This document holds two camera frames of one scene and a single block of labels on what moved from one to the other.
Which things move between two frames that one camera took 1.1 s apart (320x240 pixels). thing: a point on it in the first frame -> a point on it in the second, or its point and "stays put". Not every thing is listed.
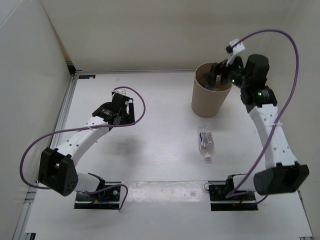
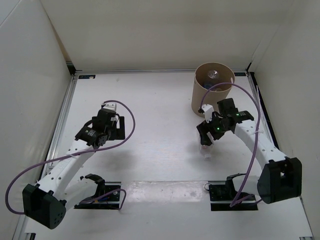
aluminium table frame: (21, 231) stays put
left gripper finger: (129, 118) -> (120, 134)
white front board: (165, 208) stays put
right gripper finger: (210, 77) -> (203, 128)
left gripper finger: (117, 120) -> (100, 140)
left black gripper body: (123, 113) -> (109, 130)
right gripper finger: (225, 78) -> (216, 135)
